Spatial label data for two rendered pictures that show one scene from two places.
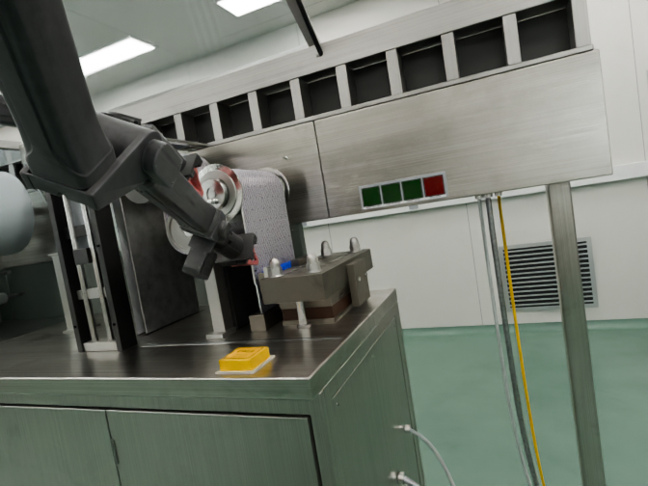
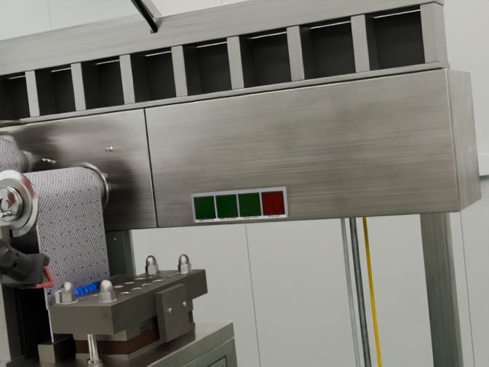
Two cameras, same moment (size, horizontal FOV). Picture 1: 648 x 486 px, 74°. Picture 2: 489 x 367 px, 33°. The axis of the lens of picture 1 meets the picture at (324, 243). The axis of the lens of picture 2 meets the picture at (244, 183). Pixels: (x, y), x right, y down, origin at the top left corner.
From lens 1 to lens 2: 0.81 m
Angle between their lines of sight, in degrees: 4
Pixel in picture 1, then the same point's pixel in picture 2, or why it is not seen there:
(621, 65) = not seen: outside the picture
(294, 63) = (125, 36)
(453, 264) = not seen: hidden behind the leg
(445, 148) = (287, 159)
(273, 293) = (62, 322)
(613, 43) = not seen: outside the picture
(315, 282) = (104, 314)
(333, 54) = (169, 32)
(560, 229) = (432, 264)
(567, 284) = (439, 333)
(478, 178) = (321, 200)
